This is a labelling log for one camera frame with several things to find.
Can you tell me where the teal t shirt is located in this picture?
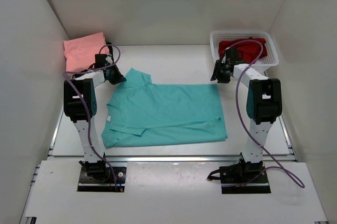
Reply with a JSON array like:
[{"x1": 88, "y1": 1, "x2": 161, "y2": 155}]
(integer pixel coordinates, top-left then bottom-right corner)
[{"x1": 101, "y1": 68, "x2": 227, "y2": 148}]

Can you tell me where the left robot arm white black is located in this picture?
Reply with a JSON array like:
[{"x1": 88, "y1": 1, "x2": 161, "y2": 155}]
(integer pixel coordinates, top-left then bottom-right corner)
[{"x1": 63, "y1": 53, "x2": 126, "y2": 182}]

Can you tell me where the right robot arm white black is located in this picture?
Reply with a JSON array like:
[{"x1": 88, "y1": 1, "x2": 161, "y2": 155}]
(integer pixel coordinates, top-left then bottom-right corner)
[{"x1": 211, "y1": 48, "x2": 282, "y2": 182}]

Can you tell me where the black folded t shirt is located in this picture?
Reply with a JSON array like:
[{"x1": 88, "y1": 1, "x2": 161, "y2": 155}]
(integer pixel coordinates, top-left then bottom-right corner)
[{"x1": 106, "y1": 41, "x2": 114, "y2": 63}]

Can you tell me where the pink folded t shirt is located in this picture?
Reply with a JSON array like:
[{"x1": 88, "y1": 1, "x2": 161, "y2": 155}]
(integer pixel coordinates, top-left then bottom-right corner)
[{"x1": 63, "y1": 32, "x2": 109, "y2": 72}]

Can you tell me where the red t shirt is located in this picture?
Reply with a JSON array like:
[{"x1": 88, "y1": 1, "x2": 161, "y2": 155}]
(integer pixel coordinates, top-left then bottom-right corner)
[{"x1": 218, "y1": 37, "x2": 267, "y2": 63}]

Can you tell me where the white plastic basket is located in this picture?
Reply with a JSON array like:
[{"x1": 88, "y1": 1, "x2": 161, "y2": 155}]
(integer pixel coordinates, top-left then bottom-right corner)
[{"x1": 210, "y1": 30, "x2": 279, "y2": 73}]

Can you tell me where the aluminium rail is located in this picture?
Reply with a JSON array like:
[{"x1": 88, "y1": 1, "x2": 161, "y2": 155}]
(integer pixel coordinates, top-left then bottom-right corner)
[{"x1": 47, "y1": 155, "x2": 296, "y2": 162}]

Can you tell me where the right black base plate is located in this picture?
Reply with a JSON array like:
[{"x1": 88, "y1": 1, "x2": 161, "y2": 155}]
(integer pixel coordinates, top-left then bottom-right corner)
[{"x1": 207, "y1": 159, "x2": 271, "y2": 195}]

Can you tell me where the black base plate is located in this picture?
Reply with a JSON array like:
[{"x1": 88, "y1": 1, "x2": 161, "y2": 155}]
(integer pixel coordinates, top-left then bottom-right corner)
[
  {"x1": 77, "y1": 161, "x2": 127, "y2": 193},
  {"x1": 207, "y1": 159, "x2": 271, "y2": 195}
]

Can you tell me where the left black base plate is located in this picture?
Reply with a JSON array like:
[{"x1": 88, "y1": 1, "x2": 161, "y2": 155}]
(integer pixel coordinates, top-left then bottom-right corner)
[{"x1": 77, "y1": 161, "x2": 127, "y2": 193}]

